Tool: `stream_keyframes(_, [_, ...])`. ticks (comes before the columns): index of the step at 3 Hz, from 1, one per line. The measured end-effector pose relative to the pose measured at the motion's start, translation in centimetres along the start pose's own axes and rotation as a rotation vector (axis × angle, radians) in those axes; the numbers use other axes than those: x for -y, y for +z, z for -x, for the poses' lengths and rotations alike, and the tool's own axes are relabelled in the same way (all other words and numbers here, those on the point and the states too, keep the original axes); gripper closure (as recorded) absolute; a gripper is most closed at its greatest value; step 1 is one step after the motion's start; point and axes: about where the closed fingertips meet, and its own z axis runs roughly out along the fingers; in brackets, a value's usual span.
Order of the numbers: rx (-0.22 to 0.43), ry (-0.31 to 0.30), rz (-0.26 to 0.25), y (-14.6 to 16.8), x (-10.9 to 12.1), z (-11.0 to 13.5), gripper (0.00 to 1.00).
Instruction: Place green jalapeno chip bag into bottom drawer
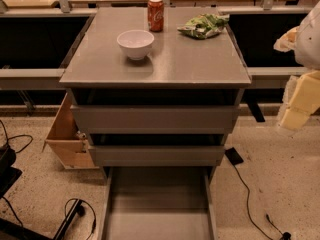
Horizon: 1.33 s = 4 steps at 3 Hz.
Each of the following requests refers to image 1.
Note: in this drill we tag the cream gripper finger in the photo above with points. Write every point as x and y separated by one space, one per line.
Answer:
287 41
301 99

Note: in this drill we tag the green jalapeno chip bag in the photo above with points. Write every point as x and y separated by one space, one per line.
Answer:
204 26

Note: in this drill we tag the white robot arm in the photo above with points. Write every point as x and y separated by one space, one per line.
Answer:
307 48

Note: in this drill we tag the grey drawer cabinet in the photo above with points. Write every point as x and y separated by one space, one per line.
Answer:
154 96

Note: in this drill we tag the grey open bottom drawer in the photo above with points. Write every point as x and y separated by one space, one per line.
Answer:
158 203

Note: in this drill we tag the grey middle drawer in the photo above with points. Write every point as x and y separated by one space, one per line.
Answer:
156 155

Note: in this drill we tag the grey top drawer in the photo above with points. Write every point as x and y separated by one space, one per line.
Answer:
155 119

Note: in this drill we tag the black power adapter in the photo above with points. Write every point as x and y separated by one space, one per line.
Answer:
233 156

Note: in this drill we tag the red soda can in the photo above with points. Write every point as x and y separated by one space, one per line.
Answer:
155 10

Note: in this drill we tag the white ceramic bowl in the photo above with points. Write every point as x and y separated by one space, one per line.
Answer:
136 44

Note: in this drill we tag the brown cardboard box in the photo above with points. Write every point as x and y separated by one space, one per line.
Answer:
66 141

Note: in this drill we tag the black floor stand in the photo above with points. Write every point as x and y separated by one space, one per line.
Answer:
67 220

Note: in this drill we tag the black equipment base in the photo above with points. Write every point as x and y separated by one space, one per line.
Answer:
8 174

